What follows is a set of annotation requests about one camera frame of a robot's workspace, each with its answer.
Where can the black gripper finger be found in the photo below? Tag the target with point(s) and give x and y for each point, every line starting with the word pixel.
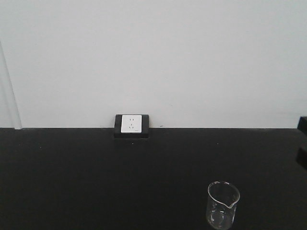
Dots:
pixel 302 124
pixel 301 157

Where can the black socket housing box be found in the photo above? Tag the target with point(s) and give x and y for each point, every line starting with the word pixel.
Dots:
pixel 143 134

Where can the clear glass beaker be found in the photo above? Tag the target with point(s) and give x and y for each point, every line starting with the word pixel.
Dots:
pixel 221 204

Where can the white wall power socket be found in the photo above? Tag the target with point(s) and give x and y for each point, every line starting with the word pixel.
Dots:
pixel 131 124

